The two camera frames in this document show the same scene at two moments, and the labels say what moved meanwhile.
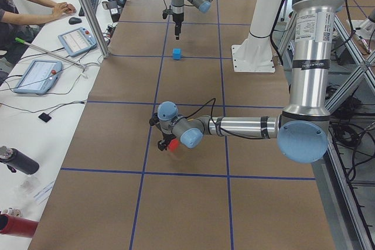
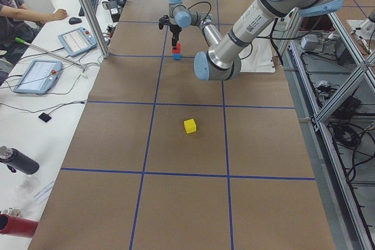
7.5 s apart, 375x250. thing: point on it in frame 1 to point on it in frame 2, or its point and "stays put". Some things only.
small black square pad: (44, 117) stays put
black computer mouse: (73, 20) stays put
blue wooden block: (176, 54) stays put
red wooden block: (174, 145) to (178, 50)
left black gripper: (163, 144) to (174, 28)
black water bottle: (17, 161) stays put
